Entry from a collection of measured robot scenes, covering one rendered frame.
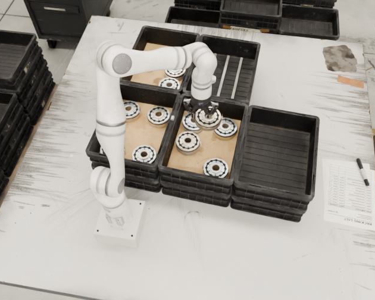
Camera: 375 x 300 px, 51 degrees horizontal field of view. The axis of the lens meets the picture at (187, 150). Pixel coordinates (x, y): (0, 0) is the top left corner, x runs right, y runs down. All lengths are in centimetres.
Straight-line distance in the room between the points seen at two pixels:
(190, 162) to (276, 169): 36
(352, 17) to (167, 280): 296
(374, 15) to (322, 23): 96
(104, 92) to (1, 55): 170
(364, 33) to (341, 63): 146
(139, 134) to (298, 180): 70
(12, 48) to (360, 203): 224
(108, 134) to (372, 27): 301
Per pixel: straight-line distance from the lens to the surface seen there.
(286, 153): 173
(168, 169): 153
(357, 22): 387
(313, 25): 310
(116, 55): 113
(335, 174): 189
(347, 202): 184
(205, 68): 131
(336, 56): 238
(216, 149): 170
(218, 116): 157
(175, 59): 124
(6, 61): 280
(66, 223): 175
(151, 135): 175
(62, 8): 316
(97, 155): 160
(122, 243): 163
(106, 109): 121
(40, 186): 188
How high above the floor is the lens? 224
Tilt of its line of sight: 56 degrees down
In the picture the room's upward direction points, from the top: 1 degrees counter-clockwise
